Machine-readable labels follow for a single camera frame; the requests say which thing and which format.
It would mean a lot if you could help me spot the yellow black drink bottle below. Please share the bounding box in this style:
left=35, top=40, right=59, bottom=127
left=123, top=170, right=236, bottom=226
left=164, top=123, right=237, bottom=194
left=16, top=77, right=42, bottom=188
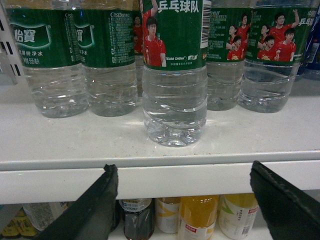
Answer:
left=3, top=208, right=38, bottom=239

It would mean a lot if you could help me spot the dark blue sports drink bottle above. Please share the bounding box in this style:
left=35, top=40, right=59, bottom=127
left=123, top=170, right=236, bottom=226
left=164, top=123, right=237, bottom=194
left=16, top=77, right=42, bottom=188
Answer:
left=295, top=6, right=320, bottom=82

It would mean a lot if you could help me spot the orange juice bottle front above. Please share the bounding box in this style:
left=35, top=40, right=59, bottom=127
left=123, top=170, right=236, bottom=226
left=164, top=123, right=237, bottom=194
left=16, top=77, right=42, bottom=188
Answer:
left=177, top=195, right=219, bottom=240

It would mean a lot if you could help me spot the white yellow drink bottle left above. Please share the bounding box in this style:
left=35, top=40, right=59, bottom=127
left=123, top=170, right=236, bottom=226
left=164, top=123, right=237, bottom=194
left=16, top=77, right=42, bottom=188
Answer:
left=155, top=197, right=181, bottom=234

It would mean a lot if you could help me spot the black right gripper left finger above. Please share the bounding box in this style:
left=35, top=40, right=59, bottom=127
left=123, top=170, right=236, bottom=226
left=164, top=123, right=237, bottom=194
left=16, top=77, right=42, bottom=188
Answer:
left=34, top=164, right=119, bottom=240

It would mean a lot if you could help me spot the white yellow drink bottle right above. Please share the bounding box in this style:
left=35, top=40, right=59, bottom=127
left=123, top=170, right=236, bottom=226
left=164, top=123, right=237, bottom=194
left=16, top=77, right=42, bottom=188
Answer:
left=218, top=193, right=259, bottom=240

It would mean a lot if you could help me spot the white slotted shelf upright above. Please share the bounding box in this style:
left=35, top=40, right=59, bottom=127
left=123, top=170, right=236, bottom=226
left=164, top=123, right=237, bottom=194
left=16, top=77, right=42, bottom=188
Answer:
left=0, top=4, right=26, bottom=85

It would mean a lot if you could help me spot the shelf water bottle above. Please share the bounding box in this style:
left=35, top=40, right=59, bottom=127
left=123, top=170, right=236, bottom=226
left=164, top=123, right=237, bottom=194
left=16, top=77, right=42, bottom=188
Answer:
left=237, top=0, right=320, bottom=113
left=1, top=0, right=88, bottom=118
left=206, top=0, right=252, bottom=111

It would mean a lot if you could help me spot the dark tea bottle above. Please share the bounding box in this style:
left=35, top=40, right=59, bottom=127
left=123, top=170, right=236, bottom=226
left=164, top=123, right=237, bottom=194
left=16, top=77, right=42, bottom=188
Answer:
left=118, top=198, right=155, bottom=240

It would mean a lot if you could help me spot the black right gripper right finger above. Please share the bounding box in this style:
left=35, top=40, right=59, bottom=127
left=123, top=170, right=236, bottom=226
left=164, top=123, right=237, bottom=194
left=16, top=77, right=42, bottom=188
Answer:
left=250, top=160, right=320, bottom=240

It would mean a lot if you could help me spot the white yellow drink bottle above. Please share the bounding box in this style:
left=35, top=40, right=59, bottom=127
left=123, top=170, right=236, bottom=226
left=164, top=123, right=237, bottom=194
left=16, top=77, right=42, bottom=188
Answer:
left=218, top=193, right=259, bottom=240
left=155, top=197, right=181, bottom=234

